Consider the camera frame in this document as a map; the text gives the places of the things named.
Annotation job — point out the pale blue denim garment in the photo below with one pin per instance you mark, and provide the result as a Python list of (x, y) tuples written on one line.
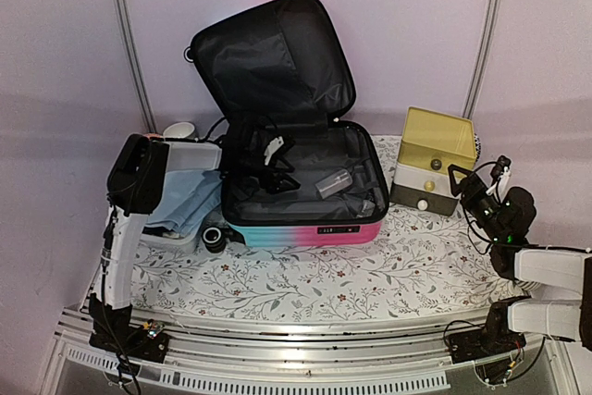
[(188, 197)]

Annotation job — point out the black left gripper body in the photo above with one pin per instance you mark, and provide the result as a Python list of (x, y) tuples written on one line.
[(243, 168)]

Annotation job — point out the left wall aluminium post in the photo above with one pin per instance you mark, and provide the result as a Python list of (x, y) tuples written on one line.
[(124, 23)]

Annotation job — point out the white perforated plastic basket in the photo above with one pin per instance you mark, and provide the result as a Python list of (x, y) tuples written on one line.
[(169, 240)]

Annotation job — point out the aluminium front rail frame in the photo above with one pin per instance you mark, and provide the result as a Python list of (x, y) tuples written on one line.
[(208, 355)]

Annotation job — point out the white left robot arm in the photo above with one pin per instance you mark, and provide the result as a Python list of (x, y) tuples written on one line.
[(134, 190)]

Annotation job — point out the yellow top drawer box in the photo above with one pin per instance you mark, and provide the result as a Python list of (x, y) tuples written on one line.
[(430, 143)]

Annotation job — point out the pink and teal kids suitcase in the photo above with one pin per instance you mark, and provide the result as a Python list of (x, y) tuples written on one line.
[(294, 171)]

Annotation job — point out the right wall aluminium post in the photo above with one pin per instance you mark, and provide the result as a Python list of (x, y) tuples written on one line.
[(486, 40)]

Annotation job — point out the wall aluminium post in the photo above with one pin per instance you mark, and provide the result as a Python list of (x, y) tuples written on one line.
[(124, 23), (486, 40)]

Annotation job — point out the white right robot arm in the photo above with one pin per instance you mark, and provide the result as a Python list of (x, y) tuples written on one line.
[(506, 221)]

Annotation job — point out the floral patterned table mat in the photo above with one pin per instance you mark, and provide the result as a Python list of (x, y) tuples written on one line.
[(420, 264)]

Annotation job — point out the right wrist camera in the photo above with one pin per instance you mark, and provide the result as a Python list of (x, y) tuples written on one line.
[(500, 174)]

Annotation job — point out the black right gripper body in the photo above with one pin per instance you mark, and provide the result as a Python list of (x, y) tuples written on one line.
[(472, 204)]

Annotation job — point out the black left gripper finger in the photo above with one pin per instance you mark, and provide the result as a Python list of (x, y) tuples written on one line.
[(276, 184), (280, 165)]

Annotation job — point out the white ceramic bowl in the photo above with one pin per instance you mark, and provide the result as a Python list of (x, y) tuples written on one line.
[(180, 130)]

